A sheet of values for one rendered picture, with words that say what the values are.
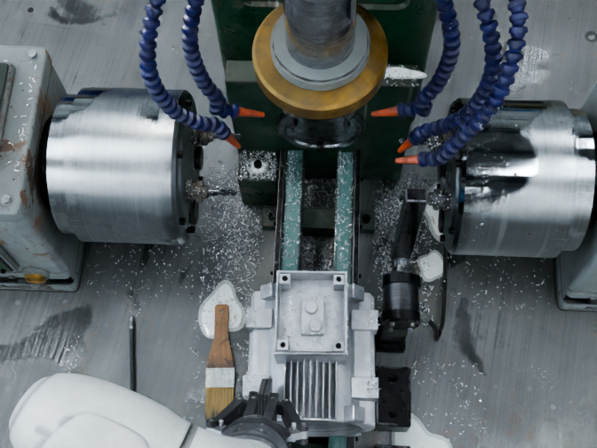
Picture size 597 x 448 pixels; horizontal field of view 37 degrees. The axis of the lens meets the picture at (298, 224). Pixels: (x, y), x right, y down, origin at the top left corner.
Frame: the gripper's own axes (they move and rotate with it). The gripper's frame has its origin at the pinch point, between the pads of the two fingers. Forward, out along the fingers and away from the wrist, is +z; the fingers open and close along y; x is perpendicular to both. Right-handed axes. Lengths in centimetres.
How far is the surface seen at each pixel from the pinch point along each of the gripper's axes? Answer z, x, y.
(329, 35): -8.4, -48.4, -7.2
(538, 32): 69, -55, -49
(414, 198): 0.7, -28.0, -19.2
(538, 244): 17.3, -19.7, -39.9
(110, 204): 14.1, -24.0, 24.9
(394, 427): 23.3, 12.4, -19.8
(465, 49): 66, -51, -34
